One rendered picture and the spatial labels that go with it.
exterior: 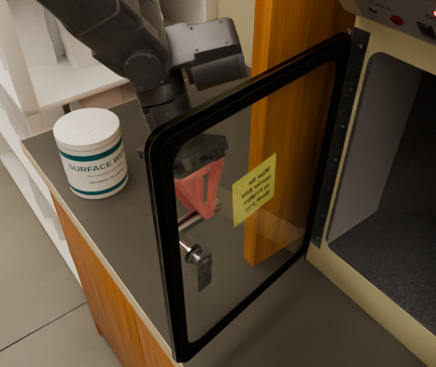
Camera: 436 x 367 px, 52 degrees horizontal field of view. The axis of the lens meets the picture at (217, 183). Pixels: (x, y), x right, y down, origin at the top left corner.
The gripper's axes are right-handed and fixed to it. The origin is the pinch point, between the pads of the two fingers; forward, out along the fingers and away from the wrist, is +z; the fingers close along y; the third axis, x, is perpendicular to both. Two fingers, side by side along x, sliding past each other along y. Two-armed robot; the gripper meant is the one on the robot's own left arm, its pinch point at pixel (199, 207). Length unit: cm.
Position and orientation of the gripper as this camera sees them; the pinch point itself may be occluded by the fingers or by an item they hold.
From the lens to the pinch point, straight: 57.4
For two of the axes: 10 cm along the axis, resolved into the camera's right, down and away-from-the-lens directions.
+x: -7.3, 4.5, -5.2
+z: 2.7, 8.8, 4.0
